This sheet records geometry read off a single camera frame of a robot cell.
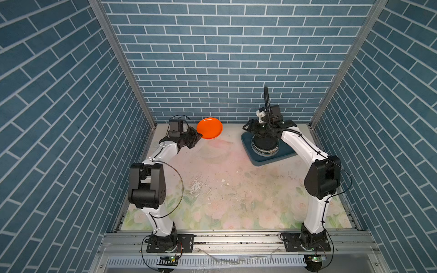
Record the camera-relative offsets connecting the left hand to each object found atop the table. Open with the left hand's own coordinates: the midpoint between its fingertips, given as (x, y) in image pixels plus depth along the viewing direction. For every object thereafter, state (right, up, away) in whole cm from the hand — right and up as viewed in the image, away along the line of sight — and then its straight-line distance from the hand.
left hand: (204, 132), depth 92 cm
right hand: (+22, +3, -2) cm, 22 cm away
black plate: (+37, -6, +14) cm, 40 cm away
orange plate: (+3, +3, +4) cm, 5 cm away
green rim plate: (+35, -12, +10) cm, 39 cm away
